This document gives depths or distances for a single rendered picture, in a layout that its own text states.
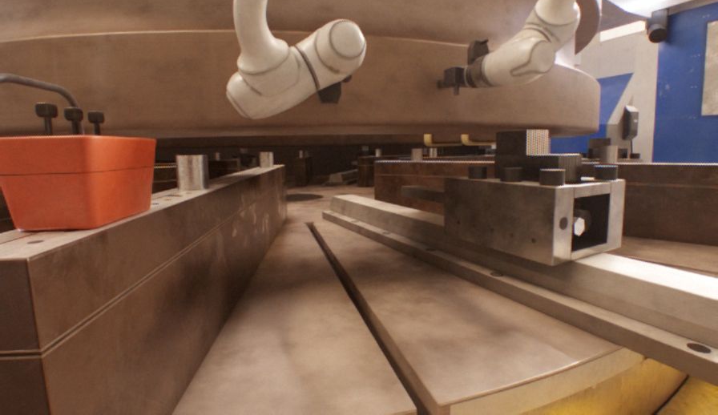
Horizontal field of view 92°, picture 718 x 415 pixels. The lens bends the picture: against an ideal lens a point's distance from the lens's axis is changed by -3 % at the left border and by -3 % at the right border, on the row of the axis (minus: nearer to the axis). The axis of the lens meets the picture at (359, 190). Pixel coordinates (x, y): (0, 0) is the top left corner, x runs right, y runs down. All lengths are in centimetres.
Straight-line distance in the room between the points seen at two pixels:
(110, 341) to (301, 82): 52
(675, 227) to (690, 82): 334
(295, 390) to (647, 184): 192
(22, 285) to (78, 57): 91
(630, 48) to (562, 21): 592
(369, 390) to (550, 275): 66
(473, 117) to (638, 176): 115
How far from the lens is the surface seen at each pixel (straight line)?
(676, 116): 546
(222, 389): 86
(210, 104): 112
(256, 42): 70
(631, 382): 128
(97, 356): 59
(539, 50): 95
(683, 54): 553
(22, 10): 170
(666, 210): 227
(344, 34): 72
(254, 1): 68
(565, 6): 104
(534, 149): 129
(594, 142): 330
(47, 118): 64
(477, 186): 124
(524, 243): 114
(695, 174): 226
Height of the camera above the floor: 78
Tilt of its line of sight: 7 degrees down
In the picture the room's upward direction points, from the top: 1 degrees counter-clockwise
